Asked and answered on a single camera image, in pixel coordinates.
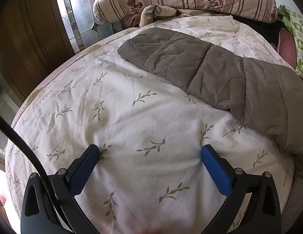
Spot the maroon cloth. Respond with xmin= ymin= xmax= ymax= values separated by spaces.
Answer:
xmin=121 ymin=13 xmax=142 ymax=28

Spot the black cable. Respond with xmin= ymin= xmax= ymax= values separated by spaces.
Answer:
xmin=0 ymin=110 xmax=69 ymax=234

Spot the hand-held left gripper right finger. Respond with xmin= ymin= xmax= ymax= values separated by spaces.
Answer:
xmin=201 ymin=144 xmax=282 ymax=234

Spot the white leaf-print duvet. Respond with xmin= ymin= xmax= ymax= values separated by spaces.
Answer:
xmin=5 ymin=16 xmax=296 ymax=234

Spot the green white checked pillow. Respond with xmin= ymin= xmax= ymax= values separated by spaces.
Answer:
xmin=277 ymin=4 xmax=303 ymax=81

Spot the cream leaf-print cloth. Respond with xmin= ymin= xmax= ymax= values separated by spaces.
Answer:
xmin=139 ymin=4 xmax=177 ymax=27

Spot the grey-brown puffer jacket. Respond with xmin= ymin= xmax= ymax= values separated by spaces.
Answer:
xmin=117 ymin=27 xmax=303 ymax=155

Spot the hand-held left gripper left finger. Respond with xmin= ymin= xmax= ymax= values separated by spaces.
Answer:
xmin=21 ymin=144 xmax=101 ymax=234

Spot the wooden door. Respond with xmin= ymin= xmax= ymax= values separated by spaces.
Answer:
xmin=0 ymin=0 xmax=75 ymax=103

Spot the stained glass window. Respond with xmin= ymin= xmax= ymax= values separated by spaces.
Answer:
xmin=53 ymin=0 xmax=123 ymax=53

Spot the dark cloth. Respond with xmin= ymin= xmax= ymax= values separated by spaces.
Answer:
xmin=232 ymin=15 xmax=289 ymax=51

